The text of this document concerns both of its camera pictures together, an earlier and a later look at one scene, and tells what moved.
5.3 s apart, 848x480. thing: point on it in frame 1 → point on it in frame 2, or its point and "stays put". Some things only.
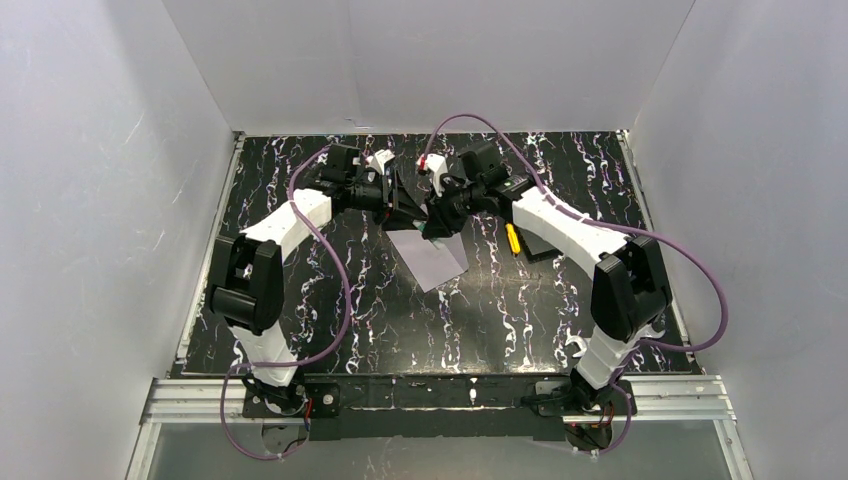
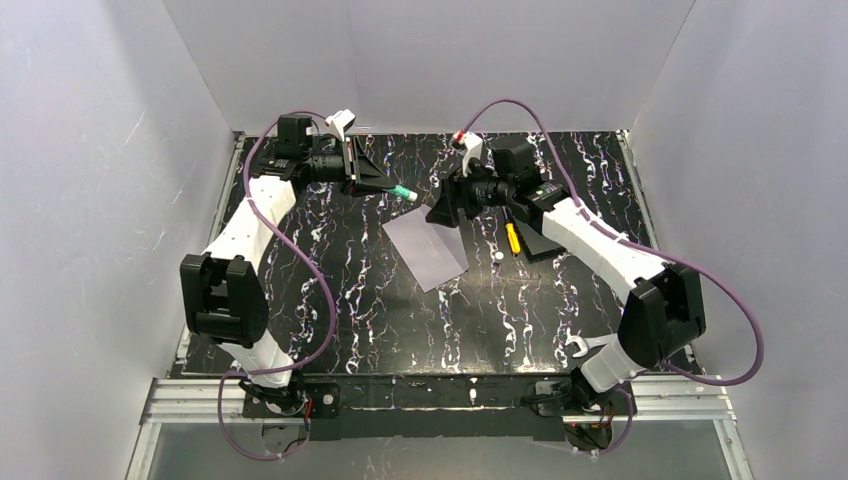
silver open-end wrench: [579, 340] stays put
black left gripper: [387, 198] → [356, 168]
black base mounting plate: [437, 407] stays put
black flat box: [537, 248] stays put
